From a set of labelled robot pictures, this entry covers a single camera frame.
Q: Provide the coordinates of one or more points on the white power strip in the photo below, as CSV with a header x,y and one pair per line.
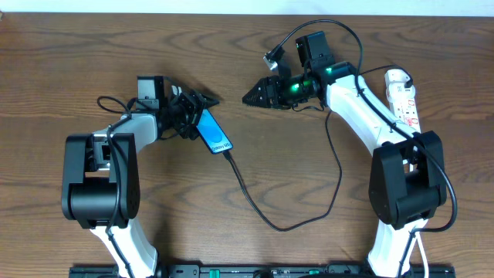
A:
x,y
407,110

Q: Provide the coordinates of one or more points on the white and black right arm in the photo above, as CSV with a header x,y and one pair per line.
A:
x,y
407,179

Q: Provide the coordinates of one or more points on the blue Galaxy smartphone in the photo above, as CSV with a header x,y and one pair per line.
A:
x,y
212,134

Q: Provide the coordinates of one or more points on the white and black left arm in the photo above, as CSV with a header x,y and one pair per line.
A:
x,y
101,184

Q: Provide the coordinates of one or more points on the white charger plug adapter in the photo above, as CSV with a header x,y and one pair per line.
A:
x,y
398,92

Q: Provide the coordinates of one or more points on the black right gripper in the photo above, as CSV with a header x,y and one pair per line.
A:
x,y
276,93

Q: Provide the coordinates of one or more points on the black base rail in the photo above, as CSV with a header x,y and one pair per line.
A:
x,y
195,271

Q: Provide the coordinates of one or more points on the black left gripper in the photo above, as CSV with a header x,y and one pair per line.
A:
x,y
192,109

